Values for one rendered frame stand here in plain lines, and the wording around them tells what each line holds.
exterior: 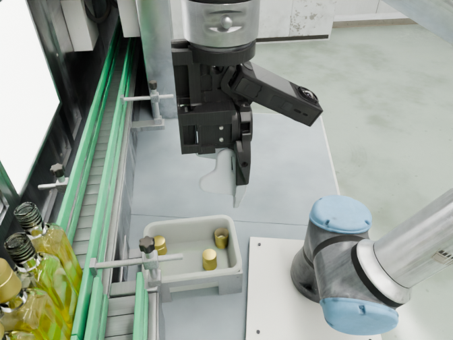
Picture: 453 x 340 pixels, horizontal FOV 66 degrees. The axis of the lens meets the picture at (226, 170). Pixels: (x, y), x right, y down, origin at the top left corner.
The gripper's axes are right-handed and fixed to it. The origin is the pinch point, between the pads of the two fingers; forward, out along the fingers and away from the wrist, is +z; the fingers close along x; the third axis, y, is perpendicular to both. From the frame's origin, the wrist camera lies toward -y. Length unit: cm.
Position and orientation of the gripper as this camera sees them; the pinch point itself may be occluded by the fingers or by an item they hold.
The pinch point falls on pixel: (237, 184)
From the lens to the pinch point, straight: 48.6
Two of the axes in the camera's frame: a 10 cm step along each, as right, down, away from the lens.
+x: 1.4, 6.3, -7.6
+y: -9.9, 0.9, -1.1
